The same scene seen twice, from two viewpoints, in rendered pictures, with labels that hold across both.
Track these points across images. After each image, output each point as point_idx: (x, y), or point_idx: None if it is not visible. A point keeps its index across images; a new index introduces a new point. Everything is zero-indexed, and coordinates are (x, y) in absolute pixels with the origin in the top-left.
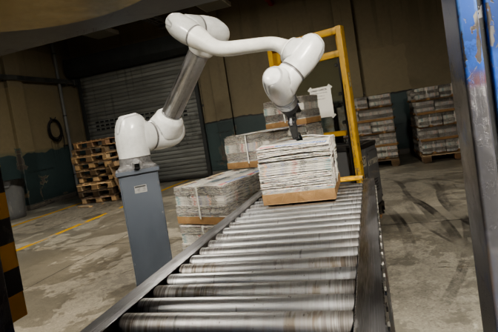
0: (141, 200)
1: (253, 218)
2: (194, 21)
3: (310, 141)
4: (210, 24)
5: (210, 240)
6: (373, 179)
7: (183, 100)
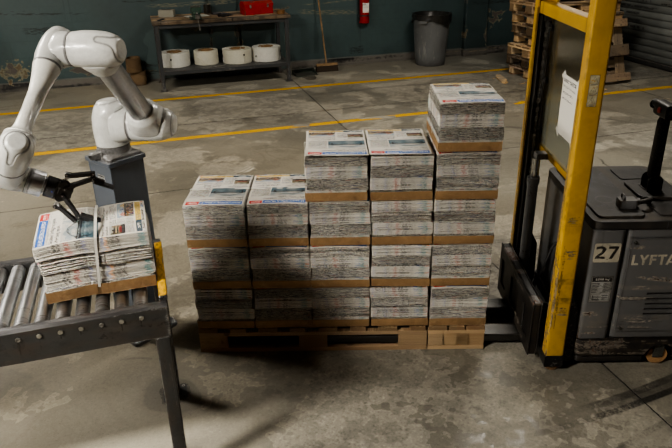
0: (102, 188)
1: (11, 274)
2: (41, 51)
3: (52, 235)
4: (71, 49)
5: None
6: (154, 308)
7: (124, 106)
